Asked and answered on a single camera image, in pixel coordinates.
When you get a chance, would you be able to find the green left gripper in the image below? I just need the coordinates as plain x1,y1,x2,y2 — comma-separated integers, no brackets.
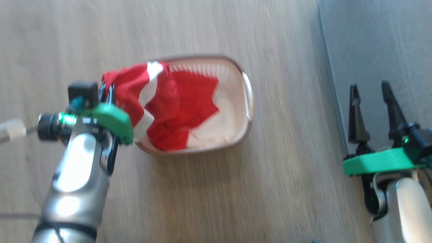
36,82,134,146

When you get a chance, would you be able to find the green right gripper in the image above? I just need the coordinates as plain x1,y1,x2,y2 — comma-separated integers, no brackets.
343,80,432,217

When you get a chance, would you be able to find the red and white clothing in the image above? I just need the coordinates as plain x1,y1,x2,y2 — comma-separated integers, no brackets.
101,61,224,152

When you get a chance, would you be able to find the cream basket with brown rim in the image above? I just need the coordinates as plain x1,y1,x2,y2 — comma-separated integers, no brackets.
134,55,254,156

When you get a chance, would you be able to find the grey fabric sofa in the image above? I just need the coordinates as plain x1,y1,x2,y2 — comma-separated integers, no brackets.
317,0,432,216

